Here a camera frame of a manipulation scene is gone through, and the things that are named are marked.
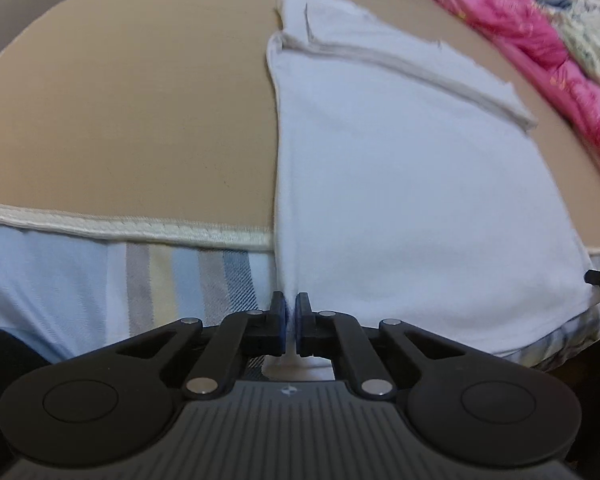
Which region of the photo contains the pink floral quilt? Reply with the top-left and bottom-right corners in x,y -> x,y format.
402,0 -> 600,177

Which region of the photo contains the striped bed sheet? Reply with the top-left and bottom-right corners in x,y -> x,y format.
0,221 -> 600,375

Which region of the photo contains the white t-shirt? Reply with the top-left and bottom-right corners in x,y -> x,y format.
262,0 -> 600,386

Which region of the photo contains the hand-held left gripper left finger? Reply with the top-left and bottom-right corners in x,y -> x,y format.
112,291 -> 287,401

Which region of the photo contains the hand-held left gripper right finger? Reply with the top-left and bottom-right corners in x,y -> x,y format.
295,292 -> 474,400

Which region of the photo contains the cream floral quilt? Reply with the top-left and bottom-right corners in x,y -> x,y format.
545,0 -> 600,87

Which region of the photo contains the tan bed mat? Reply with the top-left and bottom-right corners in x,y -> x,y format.
0,0 -> 600,257

